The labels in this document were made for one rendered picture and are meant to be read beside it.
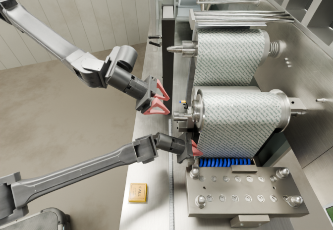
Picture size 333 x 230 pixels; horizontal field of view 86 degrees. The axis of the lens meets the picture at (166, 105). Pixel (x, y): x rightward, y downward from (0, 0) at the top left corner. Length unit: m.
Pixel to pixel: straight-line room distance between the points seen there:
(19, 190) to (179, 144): 0.46
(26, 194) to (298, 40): 0.91
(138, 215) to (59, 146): 1.59
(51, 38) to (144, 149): 0.42
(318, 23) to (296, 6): 0.15
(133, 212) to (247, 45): 0.77
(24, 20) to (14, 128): 2.12
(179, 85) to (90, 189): 1.25
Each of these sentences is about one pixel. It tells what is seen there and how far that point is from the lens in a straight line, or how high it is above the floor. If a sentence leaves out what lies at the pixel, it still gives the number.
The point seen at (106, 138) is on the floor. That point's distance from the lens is 2.12.
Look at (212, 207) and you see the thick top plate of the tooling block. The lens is 0.71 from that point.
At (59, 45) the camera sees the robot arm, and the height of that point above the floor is 1.46.
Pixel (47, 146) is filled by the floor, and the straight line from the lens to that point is 2.34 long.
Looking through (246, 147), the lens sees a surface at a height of 1.11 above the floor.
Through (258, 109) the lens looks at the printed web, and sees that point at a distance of 0.61.
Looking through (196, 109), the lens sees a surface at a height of 1.28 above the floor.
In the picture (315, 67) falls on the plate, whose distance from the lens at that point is 0.70.
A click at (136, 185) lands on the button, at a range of 0.84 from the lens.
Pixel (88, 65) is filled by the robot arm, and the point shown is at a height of 1.44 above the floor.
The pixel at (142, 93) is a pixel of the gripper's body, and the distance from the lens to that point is 0.50.
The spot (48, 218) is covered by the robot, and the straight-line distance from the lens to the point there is 1.71.
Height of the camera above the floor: 1.71
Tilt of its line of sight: 48 degrees down
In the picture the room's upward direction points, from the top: straight up
